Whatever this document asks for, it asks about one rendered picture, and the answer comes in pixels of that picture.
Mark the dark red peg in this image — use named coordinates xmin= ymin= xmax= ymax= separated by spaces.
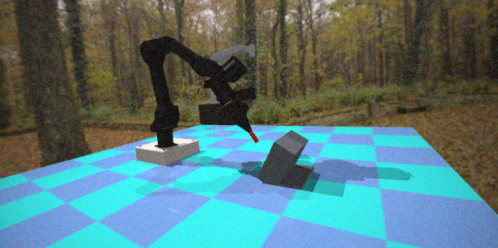
xmin=249 ymin=130 xmax=259 ymax=144

